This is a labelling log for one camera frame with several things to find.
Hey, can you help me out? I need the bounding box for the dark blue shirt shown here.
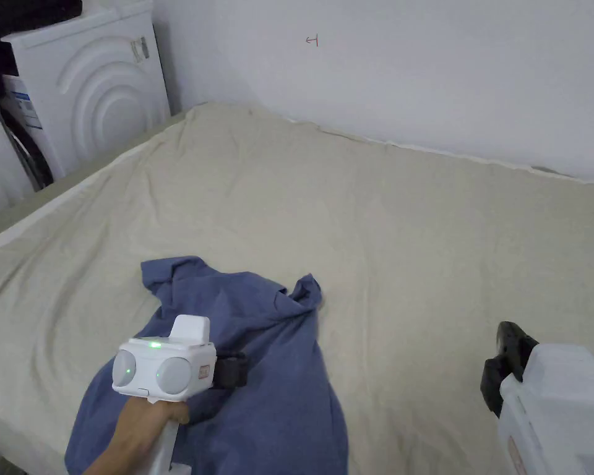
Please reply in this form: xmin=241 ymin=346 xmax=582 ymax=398
xmin=63 ymin=254 xmax=351 ymax=475

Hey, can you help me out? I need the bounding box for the bed with beige sheet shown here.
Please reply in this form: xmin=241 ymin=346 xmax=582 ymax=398
xmin=0 ymin=101 xmax=594 ymax=475

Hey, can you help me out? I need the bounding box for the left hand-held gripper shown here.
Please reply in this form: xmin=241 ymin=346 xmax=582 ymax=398
xmin=111 ymin=314 xmax=249 ymax=475

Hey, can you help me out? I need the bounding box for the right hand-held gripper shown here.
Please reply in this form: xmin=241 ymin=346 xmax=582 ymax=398
xmin=480 ymin=320 xmax=594 ymax=475

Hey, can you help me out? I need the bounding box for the person's left forearm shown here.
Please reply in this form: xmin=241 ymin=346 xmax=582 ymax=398
xmin=80 ymin=431 xmax=152 ymax=475

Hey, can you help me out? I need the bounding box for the person's left hand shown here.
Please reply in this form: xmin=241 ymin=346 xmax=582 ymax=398
xmin=110 ymin=395 xmax=191 ymax=458

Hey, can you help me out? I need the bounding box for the white washing machine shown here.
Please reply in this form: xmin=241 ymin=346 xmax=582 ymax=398
xmin=0 ymin=0 xmax=173 ymax=193

